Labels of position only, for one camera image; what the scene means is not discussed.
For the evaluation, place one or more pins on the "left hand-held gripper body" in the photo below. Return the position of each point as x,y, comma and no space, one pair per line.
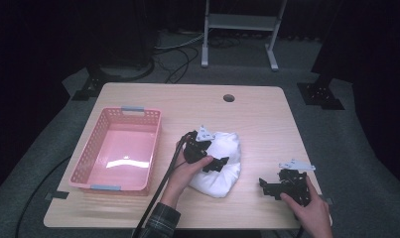
194,150

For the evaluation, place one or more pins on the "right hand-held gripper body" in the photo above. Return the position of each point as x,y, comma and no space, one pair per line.
295,185

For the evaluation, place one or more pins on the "white cloth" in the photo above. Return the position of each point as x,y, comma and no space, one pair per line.
220,181

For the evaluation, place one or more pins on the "person's left hand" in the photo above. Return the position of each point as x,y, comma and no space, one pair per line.
182,175

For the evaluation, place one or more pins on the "person's right hand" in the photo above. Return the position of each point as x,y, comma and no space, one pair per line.
313,214

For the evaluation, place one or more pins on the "pink plastic basket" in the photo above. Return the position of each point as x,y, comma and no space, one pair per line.
121,152

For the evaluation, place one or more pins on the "black stand base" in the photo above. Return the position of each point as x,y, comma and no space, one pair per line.
95,82
320,94

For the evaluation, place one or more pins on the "white metal stand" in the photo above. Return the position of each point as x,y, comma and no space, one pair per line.
240,21

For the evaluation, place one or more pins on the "black tape strip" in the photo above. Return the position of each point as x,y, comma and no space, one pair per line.
57,195

